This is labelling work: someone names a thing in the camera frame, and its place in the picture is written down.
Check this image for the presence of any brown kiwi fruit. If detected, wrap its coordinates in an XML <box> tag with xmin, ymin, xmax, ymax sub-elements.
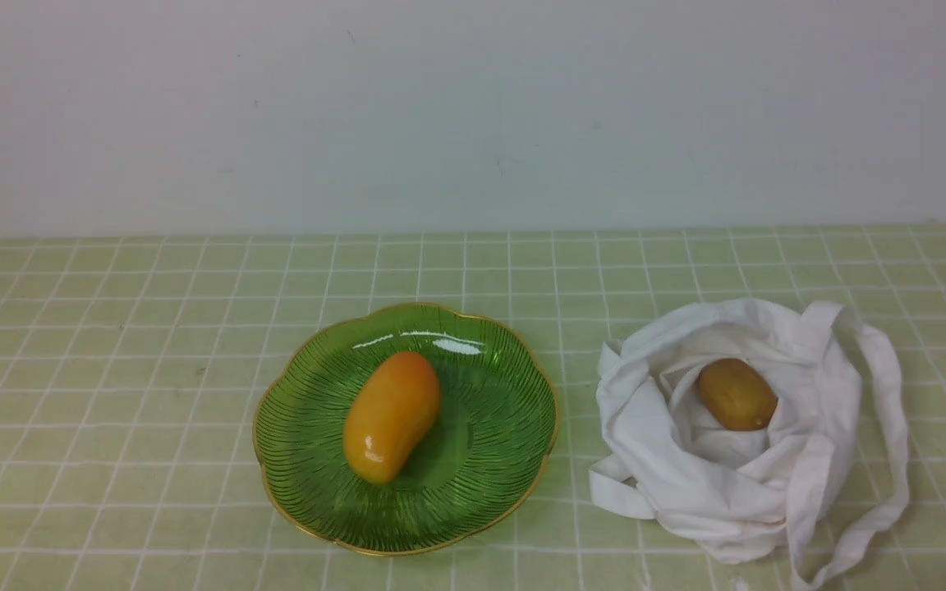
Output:
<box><xmin>697</xmin><ymin>358</ymin><xmax>778</xmax><ymax>433</ymax></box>

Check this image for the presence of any white cloth bag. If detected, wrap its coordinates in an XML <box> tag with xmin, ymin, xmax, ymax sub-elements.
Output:
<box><xmin>589</xmin><ymin>298</ymin><xmax>909</xmax><ymax>590</ymax></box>

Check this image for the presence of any orange mango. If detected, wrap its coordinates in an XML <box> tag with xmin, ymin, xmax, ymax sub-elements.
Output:
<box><xmin>342</xmin><ymin>351</ymin><xmax>442</xmax><ymax>485</ymax></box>

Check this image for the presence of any green glass plate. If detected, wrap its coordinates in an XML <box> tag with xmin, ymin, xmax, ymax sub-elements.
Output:
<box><xmin>252</xmin><ymin>302</ymin><xmax>560</xmax><ymax>557</ymax></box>

